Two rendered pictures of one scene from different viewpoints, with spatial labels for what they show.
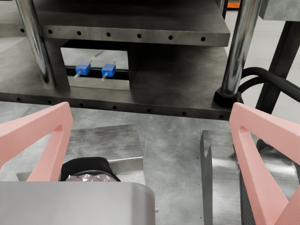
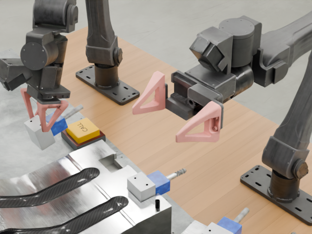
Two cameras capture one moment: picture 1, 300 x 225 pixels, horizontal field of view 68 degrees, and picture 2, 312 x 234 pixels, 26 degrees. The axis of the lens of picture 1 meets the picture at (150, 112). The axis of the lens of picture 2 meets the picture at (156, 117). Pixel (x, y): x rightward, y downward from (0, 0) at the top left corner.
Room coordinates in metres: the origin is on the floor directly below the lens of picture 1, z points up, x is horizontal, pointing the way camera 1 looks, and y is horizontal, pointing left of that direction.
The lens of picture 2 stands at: (0.67, 0.60, 1.82)
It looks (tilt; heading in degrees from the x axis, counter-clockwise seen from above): 36 degrees down; 226
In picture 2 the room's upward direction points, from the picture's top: straight up
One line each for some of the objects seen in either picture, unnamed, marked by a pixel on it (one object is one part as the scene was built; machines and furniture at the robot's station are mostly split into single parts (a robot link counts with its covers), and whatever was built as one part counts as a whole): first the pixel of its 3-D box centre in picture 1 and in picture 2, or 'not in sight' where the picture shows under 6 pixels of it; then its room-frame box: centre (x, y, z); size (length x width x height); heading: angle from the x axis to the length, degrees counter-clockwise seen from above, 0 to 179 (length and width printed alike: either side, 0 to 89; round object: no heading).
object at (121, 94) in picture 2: not in sight; (106, 73); (-0.29, -0.60, 0.84); 0.20 x 0.07 x 0.08; 90
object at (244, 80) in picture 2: not in sight; (231, 75); (-0.07, 0.00, 1.21); 0.07 x 0.06 x 0.07; 0
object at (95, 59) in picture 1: (113, 47); not in sight; (1.08, 0.19, 0.87); 0.50 x 0.27 x 0.17; 172
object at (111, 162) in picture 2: not in sight; (113, 169); (-0.02, -0.26, 0.87); 0.05 x 0.05 x 0.04; 82
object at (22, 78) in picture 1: (110, 62); not in sight; (1.16, 0.22, 0.76); 1.30 x 0.84 x 0.06; 82
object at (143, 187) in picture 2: not in sight; (160, 182); (-0.05, -0.15, 0.89); 0.13 x 0.05 x 0.05; 172
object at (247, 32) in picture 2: not in sight; (248, 51); (-0.11, 0.00, 1.24); 0.12 x 0.09 x 0.12; 0
